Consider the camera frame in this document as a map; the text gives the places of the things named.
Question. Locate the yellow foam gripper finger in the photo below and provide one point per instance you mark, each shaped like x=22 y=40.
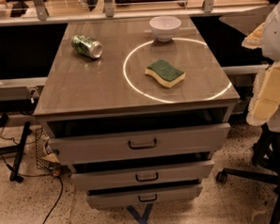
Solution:
x=266 y=93

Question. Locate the grey top drawer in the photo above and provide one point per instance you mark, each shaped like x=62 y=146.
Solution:
x=105 y=139

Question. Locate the grey drawer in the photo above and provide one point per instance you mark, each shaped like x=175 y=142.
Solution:
x=141 y=171
x=143 y=194
x=105 y=139

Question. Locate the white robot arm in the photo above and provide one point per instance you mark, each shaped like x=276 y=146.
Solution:
x=274 y=123

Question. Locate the grey middle drawer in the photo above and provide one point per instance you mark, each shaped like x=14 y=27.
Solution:
x=141 y=171

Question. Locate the grey bottom drawer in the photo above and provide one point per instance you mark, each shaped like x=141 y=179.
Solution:
x=143 y=194

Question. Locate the grey drawer cabinet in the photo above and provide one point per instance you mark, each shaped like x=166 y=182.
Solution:
x=116 y=84

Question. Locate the black office chair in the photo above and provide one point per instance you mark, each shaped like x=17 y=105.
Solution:
x=266 y=153

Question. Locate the green yellow sponge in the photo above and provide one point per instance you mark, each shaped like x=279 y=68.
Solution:
x=164 y=73

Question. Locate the white bowl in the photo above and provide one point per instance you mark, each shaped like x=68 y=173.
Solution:
x=164 y=28

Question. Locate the green soda can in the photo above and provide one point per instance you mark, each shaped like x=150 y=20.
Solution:
x=87 y=46

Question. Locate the grey side bench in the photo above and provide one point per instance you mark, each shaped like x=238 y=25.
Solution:
x=20 y=89

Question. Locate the black stand leg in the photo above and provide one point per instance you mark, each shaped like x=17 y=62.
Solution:
x=18 y=151

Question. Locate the wire waste basket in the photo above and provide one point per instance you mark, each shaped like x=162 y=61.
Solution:
x=46 y=159

